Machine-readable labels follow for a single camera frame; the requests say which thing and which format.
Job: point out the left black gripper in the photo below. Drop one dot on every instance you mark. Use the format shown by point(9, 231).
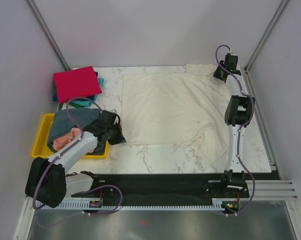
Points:
point(120, 139)

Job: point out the yellow plastic tray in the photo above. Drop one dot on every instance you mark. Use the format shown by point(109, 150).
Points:
point(40, 148)

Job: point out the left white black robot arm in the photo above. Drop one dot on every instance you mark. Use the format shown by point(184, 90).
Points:
point(48, 182)

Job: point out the grey blue t shirt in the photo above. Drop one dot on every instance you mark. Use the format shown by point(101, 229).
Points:
point(67, 119)

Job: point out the pink t shirt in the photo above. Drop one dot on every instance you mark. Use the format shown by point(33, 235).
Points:
point(60, 142)

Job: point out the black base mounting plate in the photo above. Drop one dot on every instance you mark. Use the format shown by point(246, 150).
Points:
point(157, 188)

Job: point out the aluminium frame post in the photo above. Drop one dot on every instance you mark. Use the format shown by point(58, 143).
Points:
point(46, 31)
point(267, 32)

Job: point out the folded magenta t shirt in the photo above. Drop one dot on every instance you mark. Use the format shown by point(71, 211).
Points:
point(76, 83)

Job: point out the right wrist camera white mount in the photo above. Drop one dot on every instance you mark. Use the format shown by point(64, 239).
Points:
point(229, 52)

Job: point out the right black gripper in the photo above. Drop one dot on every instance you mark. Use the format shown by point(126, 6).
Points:
point(216, 74)

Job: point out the left aluminium frame post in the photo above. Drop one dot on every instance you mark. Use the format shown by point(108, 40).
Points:
point(46, 31)

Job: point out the folded green t shirt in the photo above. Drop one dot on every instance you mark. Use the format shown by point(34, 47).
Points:
point(75, 105)

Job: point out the folded navy blue t shirt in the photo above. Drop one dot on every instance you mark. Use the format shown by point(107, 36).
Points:
point(56, 96)

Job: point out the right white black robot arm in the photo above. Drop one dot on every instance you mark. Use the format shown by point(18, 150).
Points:
point(238, 115)

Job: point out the white slotted cable duct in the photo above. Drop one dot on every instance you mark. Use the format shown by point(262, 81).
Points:
point(213, 204)

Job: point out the aluminium extrusion rail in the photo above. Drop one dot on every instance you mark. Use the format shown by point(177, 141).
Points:
point(273, 190)

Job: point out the right aluminium frame post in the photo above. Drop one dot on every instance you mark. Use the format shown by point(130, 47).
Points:
point(267, 32)

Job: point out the cream white t shirt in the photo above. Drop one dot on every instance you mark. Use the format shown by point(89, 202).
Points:
point(176, 108)

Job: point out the folded turquoise t shirt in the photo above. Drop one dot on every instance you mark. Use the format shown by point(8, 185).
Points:
point(88, 103)

